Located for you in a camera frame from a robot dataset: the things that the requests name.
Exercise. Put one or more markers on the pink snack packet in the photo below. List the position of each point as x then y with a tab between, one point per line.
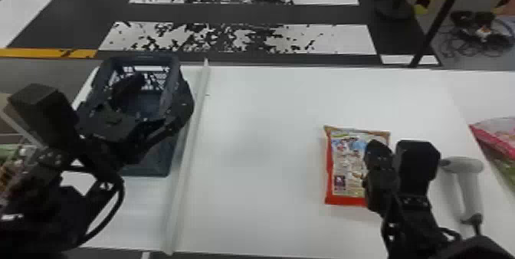
497	134

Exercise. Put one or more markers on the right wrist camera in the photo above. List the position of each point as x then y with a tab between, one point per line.
416	166

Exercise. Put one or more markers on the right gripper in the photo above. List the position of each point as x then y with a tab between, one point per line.
378	194

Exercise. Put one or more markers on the red snack packet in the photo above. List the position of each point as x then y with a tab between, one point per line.
346	164

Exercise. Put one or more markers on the hand scanner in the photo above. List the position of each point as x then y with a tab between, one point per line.
466	184

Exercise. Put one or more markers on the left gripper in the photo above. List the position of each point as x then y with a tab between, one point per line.
116	129

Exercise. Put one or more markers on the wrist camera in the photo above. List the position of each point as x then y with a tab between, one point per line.
416	166
42	113

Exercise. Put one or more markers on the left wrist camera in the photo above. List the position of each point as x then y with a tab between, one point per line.
42	113

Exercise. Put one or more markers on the white slab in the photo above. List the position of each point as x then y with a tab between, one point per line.
189	160

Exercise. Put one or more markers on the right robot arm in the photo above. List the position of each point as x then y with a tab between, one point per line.
418	228

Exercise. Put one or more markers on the blue basket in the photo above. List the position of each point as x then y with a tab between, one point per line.
157	160

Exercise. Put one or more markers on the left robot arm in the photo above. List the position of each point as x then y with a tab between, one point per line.
36	212

